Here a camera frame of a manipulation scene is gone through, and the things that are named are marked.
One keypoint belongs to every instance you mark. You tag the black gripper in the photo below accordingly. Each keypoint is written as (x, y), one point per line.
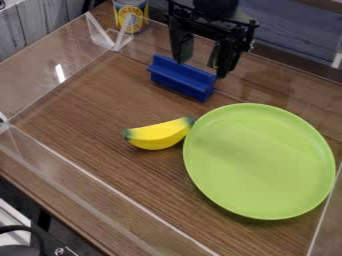
(214, 19)

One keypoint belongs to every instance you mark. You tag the yellow toy banana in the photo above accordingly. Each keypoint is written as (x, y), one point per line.
(160, 136)

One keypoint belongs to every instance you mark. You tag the green round plate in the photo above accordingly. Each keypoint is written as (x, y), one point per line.
(260, 161)

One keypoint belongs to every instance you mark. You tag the blue plastic block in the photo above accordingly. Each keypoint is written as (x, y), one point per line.
(184, 78)

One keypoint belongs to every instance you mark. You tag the yellow labelled tin can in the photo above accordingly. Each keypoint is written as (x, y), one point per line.
(132, 11)

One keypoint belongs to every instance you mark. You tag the clear acrylic tray walls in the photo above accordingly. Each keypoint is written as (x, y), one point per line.
(74, 90)

